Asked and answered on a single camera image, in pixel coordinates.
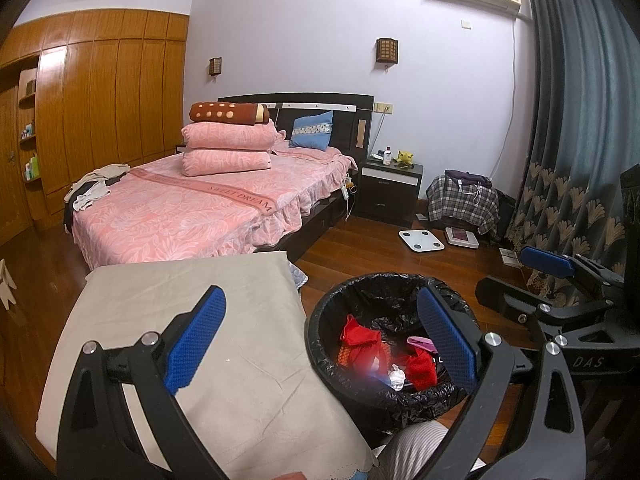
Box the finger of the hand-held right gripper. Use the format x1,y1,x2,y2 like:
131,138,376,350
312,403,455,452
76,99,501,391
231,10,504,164
475,276,616,333
519,246,626,291

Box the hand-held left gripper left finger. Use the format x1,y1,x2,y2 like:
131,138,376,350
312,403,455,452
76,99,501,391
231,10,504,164
56,285,227,480

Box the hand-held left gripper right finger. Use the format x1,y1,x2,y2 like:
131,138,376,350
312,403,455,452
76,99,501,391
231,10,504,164
416,285,587,480

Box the black lined trash bin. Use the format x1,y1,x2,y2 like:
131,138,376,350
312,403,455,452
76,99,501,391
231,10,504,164
305,272,483,423

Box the beige table cloth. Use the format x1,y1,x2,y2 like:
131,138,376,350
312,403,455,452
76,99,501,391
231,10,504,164
35,251,381,480

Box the white scale with red panel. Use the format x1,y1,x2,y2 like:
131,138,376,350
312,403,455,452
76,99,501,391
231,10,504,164
445,226,480,248

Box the plaid cloth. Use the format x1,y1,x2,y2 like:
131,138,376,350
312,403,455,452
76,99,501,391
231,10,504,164
425,175,501,236

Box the white bathroom scale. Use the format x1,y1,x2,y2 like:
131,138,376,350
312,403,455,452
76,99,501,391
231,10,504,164
398,229,447,253

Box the person's leg grey trousers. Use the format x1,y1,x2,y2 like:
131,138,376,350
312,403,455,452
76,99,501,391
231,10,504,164
372,420,486,480

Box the dark garment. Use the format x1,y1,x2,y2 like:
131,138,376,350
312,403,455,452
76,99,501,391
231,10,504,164
444,170,493,190

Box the grey quilted pad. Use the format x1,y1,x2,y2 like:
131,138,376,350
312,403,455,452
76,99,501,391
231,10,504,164
290,262,311,293

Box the pink bedspread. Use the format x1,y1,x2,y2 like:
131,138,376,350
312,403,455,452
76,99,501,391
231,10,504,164
70,147,358,271

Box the grey patterned curtain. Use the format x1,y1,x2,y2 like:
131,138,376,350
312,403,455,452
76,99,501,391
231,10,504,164
502,0,640,311

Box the dark nightstand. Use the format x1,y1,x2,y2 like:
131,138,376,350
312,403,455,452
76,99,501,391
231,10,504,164
354,157,425,226

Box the pink folded quilt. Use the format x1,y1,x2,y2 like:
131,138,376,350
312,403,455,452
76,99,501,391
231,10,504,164
181,147,273,177
181,121,281,152

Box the pile of clothes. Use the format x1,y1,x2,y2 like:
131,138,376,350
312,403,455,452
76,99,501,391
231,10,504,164
64,162,132,213

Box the brown dotted pillow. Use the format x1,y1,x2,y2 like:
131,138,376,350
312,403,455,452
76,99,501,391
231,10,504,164
189,101,272,126

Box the blue cushion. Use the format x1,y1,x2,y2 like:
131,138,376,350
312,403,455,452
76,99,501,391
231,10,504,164
289,110,335,151

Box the dark wooden bed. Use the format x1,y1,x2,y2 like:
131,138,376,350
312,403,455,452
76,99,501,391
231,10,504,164
65,92,376,271

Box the wooden wardrobe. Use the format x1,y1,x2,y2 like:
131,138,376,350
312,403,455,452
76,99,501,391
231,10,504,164
0,7,191,246

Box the white corded controller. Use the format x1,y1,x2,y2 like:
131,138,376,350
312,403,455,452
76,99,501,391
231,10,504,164
341,172,358,221

